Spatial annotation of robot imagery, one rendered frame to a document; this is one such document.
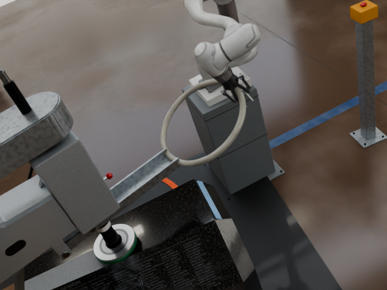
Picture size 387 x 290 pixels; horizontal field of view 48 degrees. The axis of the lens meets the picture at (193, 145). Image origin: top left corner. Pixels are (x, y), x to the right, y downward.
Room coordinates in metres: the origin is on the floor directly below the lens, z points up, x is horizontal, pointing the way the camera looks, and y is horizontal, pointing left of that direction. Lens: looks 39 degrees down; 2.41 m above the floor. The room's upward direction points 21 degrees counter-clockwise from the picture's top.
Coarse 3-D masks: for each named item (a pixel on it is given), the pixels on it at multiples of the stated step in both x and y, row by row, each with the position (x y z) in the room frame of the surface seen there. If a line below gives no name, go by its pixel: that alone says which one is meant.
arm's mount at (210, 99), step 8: (240, 72) 2.48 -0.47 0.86; (192, 80) 2.62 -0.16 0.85; (240, 80) 2.39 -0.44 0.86; (248, 80) 2.37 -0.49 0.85; (240, 88) 2.36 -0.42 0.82; (200, 96) 2.45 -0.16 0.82; (208, 96) 2.36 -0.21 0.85; (216, 96) 2.33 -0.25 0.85; (224, 96) 2.34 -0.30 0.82; (208, 104) 2.32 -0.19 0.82
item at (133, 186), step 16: (160, 160) 1.65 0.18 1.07; (176, 160) 1.57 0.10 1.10; (128, 176) 1.59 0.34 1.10; (144, 176) 1.60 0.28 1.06; (160, 176) 1.53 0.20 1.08; (112, 192) 1.55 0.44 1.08; (128, 192) 1.53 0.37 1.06; (144, 192) 1.49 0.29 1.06; (80, 240) 1.35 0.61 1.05; (64, 256) 1.28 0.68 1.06
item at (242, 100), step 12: (204, 84) 1.90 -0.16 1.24; (216, 84) 1.86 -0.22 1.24; (180, 96) 1.93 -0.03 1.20; (240, 96) 1.66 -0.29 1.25; (240, 108) 1.60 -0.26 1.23; (168, 120) 1.86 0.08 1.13; (240, 120) 1.54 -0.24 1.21; (228, 144) 1.48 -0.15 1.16; (168, 156) 1.64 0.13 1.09; (216, 156) 1.47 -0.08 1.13
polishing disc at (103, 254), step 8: (120, 224) 1.54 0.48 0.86; (120, 232) 1.49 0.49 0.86; (128, 232) 1.47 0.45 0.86; (96, 240) 1.50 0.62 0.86; (128, 240) 1.43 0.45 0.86; (96, 248) 1.45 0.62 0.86; (104, 248) 1.43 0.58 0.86; (120, 248) 1.40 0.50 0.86; (128, 248) 1.38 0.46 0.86; (96, 256) 1.40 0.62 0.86; (104, 256) 1.38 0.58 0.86; (112, 256) 1.37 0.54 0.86; (120, 256) 1.35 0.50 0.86
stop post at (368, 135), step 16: (352, 16) 2.36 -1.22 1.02; (368, 16) 2.28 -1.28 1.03; (368, 32) 2.30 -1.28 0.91; (368, 48) 2.30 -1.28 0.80; (368, 64) 2.30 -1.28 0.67; (368, 80) 2.30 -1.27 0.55; (368, 96) 2.30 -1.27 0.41; (368, 112) 2.30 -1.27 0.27; (368, 128) 2.30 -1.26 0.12; (368, 144) 2.25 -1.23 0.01
